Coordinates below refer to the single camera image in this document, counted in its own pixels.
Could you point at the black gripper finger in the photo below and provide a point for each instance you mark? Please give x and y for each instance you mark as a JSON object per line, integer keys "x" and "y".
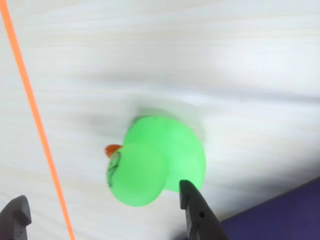
{"x": 200, "y": 217}
{"x": 15, "y": 220}

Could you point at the green rubber duck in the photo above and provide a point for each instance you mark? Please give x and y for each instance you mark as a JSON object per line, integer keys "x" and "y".
{"x": 160, "y": 160}

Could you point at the blue plastic box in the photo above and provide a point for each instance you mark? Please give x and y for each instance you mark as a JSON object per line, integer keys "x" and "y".
{"x": 275, "y": 217}

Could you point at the orange tape strip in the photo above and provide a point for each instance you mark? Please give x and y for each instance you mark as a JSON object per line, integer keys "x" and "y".
{"x": 32, "y": 107}

